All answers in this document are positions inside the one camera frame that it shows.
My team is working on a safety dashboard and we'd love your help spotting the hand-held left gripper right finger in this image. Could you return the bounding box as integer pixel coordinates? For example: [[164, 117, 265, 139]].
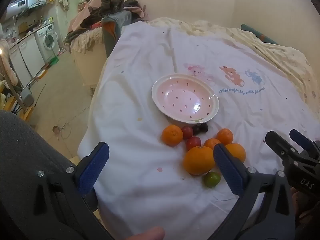
[[207, 144, 297, 240]]

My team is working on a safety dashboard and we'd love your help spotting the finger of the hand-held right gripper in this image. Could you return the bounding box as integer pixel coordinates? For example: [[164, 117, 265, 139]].
[[289, 129, 320, 155], [264, 131, 300, 165]]

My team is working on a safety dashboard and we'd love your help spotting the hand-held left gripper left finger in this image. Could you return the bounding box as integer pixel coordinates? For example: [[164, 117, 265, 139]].
[[31, 141, 110, 240]]

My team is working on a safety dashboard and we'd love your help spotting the small green citrus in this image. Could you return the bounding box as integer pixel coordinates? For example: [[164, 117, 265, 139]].
[[202, 171, 221, 188]]

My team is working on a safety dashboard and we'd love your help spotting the medium orange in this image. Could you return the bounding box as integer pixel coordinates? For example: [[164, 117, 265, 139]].
[[161, 124, 184, 147], [225, 143, 247, 163]]

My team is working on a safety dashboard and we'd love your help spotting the large orange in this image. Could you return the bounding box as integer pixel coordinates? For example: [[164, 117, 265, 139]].
[[183, 145, 216, 176]]

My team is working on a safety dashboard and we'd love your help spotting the small orange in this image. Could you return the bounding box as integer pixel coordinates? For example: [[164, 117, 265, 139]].
[[204, 138, 222, 150], [216, 128, 234, 145]]

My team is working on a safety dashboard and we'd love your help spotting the red plum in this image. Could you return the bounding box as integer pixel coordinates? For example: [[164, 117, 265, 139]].
[[185, 136, 202, 151], [181, 126, 194, 140]]

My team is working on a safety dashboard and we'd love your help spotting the pink strawberry-print plate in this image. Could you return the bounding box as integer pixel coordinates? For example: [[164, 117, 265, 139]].
[[151, 74, 220, 123]]

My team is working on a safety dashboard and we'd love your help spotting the person's right hand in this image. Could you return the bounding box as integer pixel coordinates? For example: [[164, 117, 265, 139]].
[[291, 189, 320, 220]]

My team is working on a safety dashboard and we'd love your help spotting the person's left hand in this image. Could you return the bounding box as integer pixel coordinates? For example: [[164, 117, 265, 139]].
[[124, 226, 166, 240]]

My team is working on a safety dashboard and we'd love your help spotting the cream patterned quilt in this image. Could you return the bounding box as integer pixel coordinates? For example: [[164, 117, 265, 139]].
[[147, 17, 312, 110]]

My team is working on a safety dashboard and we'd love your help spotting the wooden rack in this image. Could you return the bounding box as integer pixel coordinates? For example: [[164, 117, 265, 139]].
[[0, 80, 34, 122]]

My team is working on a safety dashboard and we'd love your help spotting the white cartoon-print bedsheet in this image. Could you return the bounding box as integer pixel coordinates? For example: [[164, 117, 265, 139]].
[[77, 21, 320, 240]]

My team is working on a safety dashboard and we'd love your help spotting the cream armchair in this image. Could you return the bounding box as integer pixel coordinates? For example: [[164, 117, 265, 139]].
[[70, 27, 110, 95]]

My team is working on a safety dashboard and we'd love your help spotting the teal pillow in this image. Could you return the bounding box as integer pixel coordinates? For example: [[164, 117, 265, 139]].
[[240, 23, 278, 45]]

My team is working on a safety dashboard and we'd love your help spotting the grey and orange cushion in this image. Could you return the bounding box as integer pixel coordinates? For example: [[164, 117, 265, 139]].
[[101, 11, 133, 58]]

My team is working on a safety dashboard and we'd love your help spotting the white kitchen cabinet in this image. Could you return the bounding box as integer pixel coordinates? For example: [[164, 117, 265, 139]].
[[9, 32, 45, 85]]

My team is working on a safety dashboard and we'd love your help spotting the white washing machine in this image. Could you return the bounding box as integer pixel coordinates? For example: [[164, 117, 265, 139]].
[[34, 23, 60, 63]]

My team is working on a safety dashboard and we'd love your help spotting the cream hanging towel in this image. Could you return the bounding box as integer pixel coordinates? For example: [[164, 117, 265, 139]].
[[0, 40, 19, 85]]

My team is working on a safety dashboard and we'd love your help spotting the pile of clothes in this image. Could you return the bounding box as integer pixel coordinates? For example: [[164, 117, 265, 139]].
[[64, 0, 150, 43]]

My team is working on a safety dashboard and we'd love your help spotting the silver range hood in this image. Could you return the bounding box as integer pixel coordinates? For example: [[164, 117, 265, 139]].
[[5, 0, 48, 18]]

